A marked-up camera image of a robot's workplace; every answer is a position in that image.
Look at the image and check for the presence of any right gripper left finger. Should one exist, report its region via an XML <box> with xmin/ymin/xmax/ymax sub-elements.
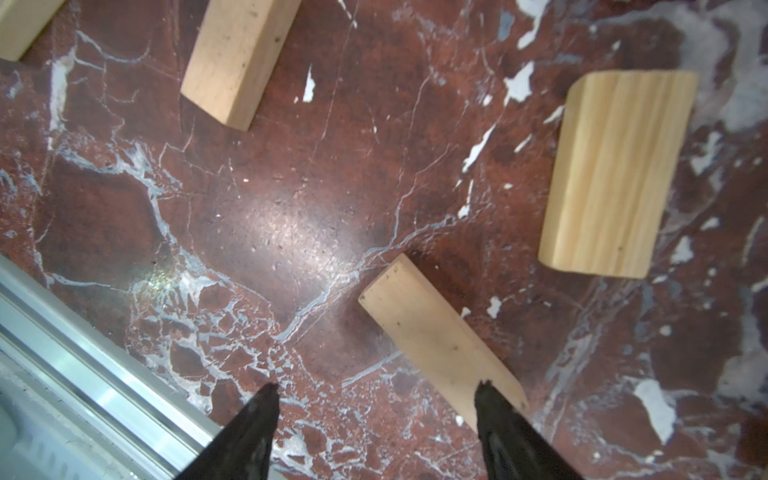
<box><xmin>176</xmin><ymin>383</ymin><xmax>280</xmax><ymax>480</ymax></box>

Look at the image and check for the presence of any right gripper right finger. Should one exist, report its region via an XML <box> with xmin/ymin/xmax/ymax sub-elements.
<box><xmin>474</xmin><ymin>380</ymin><xmax>583</xmax><ymax>480</ymax></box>

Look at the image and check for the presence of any wood block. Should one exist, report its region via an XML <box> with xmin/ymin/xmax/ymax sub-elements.
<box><xmin>0</xmin><ymin>0</ymin><xmax>64</xmax><ymax>61</ymax></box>
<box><xmin>180</xmin><ymin>0</ymin><xmax>301</xmax><ymax>131</ymax></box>
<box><xmin>358</xmin><ymin>254</ymin><xmax>529</xmax><ymax>429</ymax></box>
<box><xmin>538</xmin><ymin>70</ymin><xmax>698</xmax><ymax>279</ymax></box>

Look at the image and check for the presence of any aluminium front rail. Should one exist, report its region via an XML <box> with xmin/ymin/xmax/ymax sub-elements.
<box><xmin>1</xmin><ymin>258</ymin><xmax>220</xmax><ymax>479</ymax></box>

